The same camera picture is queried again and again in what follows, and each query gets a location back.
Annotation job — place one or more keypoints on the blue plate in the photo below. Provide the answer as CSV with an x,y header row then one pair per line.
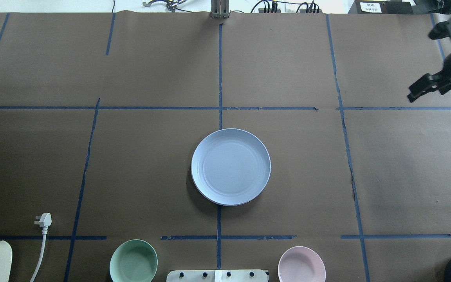
x,y
230,167

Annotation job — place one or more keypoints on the pink bowl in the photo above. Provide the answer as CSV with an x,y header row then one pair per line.
x,y
301,264

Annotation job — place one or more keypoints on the green bowl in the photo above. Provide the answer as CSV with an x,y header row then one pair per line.
x,y
133,261

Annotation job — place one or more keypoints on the aluminium frame post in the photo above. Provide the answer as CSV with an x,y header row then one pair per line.
x,y
220,9

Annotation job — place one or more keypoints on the white camera post with base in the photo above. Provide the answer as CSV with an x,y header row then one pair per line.
x,y
219,275

